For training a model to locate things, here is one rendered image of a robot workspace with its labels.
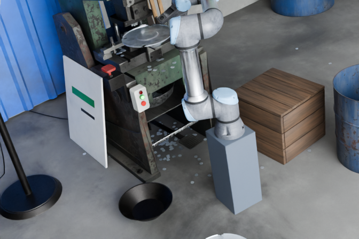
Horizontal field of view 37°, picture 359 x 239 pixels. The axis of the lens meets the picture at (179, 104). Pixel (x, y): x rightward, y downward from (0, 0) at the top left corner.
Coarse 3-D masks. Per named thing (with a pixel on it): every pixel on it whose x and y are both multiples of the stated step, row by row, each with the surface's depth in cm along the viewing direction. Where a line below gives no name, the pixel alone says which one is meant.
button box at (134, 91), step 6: (138, 84) 283; (132, 90) 279; (138, 90) 279; (144, 90) 281; (132, 96) 281; (138, 96) 280; (132, 102) 284; (138, 102) 281; (138, 108) 283; (144, 108) 285; (42, 114) 397; (138, 114) 287; (138, 120) 289; (120, 126) 317; (132, 132) 304; (138, 132) 297
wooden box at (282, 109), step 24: (264, 72) 329; (240, 96) 310; (264, 96) 306; (288, 96) 301; (312, 96) 300; (264, 120) 300; (288, 120) 293; (312, 120) 308; (264, 144) 310; (288, 144) 301; (312, 144) 316
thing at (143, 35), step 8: (128, 32) 306; (136, 32) 305; (144, 32) 301; (152, 32) 300; (160, 32) 299; (168, 32) 297; (128, 40) 297; (136, 40) 295; (144, 40) 293; (152, 40) 292; (160, 40) 290
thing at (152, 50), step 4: (168, 40) 289; (156, 44) 286; (160, 44) 286; (164, 44) 285; (144, 48) 296; (148, 48) 295; (152, 48) 284; (156, 48) 283; (160, 48) 300; (148, 52) 296; (152, 52) 298; (156, 52) 299; (160, 52) 300; (148, 56) 297; (152, 56) 298; (156, 56) 300; (160, 56) 302; (148, 60) 299; (152, 60) 299
